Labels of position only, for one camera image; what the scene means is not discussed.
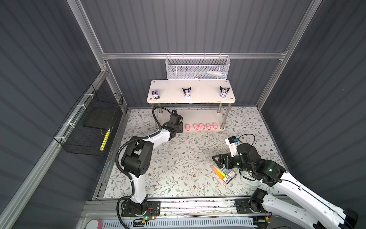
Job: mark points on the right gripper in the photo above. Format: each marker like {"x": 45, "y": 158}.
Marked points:
{"x": 227, "y": 156}

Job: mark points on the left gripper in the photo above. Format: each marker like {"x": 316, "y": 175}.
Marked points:
{"x": 179, "y": 127}

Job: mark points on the black purple toy figure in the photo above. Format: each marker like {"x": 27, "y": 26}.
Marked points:
{"x": 187, "y": 92}

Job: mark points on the black purple toy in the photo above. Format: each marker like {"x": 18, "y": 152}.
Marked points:
{"x": 224, "y": 92}

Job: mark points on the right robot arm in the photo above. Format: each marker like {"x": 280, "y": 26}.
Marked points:
{"x": 278, "y": 192}

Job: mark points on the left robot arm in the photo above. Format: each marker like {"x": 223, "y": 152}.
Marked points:
{"x": 134, "y": 157}

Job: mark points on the white two-tier shelf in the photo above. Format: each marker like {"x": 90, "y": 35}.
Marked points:
{"x": 203, "y": 92}

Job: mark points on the pack of coloured markers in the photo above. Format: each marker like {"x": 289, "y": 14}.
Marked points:
{"x": 225, "y": 175}

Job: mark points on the light blue alarm clock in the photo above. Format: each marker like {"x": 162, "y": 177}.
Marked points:
{"x": 248, "y": 180}

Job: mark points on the pens in white basket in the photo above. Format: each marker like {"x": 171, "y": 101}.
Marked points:
{"x": 208, "y": 75}

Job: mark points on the yellow marker in basket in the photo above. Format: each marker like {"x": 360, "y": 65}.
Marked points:
{"x": 105, "y": 140}

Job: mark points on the pink tape roll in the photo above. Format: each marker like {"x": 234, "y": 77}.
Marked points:
{"x": 95, "y": 224}

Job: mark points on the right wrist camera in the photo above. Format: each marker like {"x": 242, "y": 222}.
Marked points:
{"x": 232, "y": 142}

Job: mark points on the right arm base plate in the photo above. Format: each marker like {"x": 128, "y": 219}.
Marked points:
{"x": 243, "y": 206}

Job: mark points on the white mesh wall basket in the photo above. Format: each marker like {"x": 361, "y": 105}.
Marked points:
{"x": 179, "y": 67}

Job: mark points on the white vented cable duct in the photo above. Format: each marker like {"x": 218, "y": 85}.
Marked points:
{"x": 190, "y": 223}

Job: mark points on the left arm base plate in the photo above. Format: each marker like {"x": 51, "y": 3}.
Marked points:
{"x": 145, "y": 209}

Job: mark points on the black wire wall basket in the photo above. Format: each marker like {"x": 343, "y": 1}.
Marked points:
{"x": 84, "y": 130}

